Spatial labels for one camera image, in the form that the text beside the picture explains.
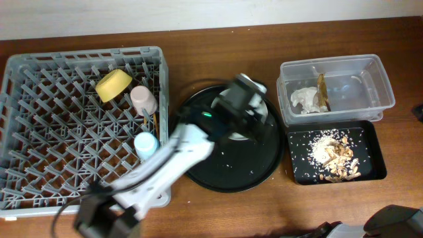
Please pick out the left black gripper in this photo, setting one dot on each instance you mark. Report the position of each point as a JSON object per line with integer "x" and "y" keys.
{"x": 252, "y": 116}

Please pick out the grey round plate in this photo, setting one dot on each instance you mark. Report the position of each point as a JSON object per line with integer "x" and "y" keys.
{"x": 264, "y": 112}

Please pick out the white napkin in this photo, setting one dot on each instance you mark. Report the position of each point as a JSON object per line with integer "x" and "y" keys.
{"x": 306, "y": 97}

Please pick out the brown gold snack wrapper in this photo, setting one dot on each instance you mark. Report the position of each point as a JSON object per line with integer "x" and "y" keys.
{"x": 322, "y": 94}

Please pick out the pink plastic cup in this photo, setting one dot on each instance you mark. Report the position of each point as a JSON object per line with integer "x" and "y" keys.
{"x": 143, "y": 98}

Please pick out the blue plastic cup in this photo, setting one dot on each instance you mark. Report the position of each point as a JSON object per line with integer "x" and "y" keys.
{"x": 145, "y": 145}

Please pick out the food scraps and rice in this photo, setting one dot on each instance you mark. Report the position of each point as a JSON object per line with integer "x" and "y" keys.
{"x": 331, "y": 154}

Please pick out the yellow bowl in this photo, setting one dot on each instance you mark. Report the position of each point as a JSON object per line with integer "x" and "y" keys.
{"x": 112, "y": 84}

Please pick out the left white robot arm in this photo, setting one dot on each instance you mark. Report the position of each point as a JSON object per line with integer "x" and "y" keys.
{"x": 117, "y": 210}

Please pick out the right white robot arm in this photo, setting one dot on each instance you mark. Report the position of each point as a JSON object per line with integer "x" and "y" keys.
{"x": 392, "y": 221}

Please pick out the grey plastic dishwasher rack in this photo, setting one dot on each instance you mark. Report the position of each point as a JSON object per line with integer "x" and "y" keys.
{"x": 57, "y": 136}

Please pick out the round black tray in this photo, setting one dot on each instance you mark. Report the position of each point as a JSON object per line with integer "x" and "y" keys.
{"x": 238, "y": 165}

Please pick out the clear plastic bin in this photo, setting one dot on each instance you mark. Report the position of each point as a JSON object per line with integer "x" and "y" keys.
{"x": 358, "y": 88}

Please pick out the black rectangular tray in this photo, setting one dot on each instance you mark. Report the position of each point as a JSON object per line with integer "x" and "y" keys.
{"x": 367, "y": 150}

